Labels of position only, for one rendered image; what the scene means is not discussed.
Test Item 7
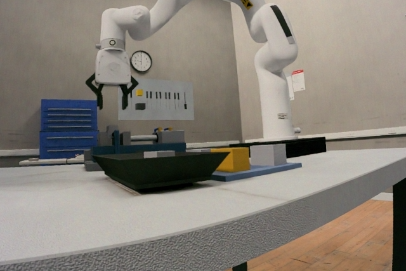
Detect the yellow block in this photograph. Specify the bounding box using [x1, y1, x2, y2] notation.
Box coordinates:
[211, 147, 250, 173]

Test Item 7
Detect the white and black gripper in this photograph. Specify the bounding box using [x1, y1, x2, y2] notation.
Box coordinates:
[86, 48, 139, 110]

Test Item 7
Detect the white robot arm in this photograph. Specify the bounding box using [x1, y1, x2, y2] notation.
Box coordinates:
[95, 0, 301, 142]

